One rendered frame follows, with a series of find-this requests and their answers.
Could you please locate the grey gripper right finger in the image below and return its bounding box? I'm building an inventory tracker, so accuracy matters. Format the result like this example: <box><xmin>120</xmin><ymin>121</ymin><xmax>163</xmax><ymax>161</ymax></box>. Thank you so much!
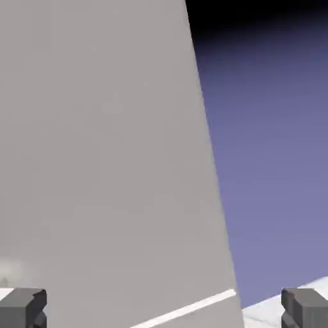
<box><xmin>281</xmin><ymin>286</ymin><xmax>328</xmax><ymax>328</ymax></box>

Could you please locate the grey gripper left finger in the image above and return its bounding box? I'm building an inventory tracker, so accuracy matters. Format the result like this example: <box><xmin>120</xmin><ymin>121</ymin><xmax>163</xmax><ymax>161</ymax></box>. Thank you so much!
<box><xmin>0</xmin><ymin>287</ymin><xmax>48</xmax><ymax>328</ymax></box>

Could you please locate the grey painted cabinet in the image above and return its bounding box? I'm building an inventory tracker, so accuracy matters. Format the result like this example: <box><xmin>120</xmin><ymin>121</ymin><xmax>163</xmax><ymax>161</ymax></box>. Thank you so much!
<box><xmin>0</xmin><ymin>0</ymin><xmax>245</xmax><ymax>328</ymax></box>

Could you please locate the grey cabinet door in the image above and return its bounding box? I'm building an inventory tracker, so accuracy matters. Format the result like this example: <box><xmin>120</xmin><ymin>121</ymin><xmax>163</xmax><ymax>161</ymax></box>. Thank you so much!
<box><xmin>0</xmin><ymin>0</ymin><xmax>237</xmax><ymax>328</ymax></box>

